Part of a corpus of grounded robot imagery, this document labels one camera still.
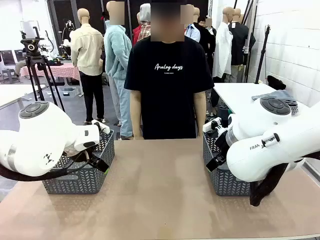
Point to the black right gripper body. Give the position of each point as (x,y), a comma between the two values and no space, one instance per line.
(220,141)

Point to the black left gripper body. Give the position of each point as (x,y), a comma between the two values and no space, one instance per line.
(90,155)

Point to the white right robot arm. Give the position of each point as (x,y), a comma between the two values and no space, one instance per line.
(272,140)

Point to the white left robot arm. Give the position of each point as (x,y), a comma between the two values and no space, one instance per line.
(37,140)

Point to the grey plastic woven basket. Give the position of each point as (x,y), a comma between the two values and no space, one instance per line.
(225,183)
(82,180)

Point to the white side table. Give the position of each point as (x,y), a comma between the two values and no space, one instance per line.
(240,95)

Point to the person in black T-shirt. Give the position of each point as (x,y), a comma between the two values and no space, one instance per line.
(168,87)

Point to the black bag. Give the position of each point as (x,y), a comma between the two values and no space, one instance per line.
(276,83)

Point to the red checked tablecloth table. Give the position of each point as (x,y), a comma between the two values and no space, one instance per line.
(57,71)

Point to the mannequin in white shirt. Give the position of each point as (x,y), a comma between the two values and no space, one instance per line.
(223,50)

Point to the black light stand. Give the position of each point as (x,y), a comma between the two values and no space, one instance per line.
(262,55)

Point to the white table with grey legs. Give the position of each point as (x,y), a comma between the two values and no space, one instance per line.
(15,93)

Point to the mannequin in black shirt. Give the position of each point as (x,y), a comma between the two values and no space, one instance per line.
(240,45)

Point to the mannequin in cream shirt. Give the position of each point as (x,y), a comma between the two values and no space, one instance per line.
(87,55)

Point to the mannequin in pale blue fleece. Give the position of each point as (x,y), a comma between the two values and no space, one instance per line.
(117,57)

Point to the background person in black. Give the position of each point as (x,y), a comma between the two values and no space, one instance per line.
(208,40)

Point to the black leaning poles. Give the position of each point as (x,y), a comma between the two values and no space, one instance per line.
(250,37)

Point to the mannequin in light blue shirt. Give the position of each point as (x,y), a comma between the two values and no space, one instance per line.
(192,32)

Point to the mannequin in plaid hoodie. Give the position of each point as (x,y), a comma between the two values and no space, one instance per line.
(145,27)

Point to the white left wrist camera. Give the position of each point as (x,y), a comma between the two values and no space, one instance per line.
(102,126)

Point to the black camera tripod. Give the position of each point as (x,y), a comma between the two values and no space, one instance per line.
(37,67)

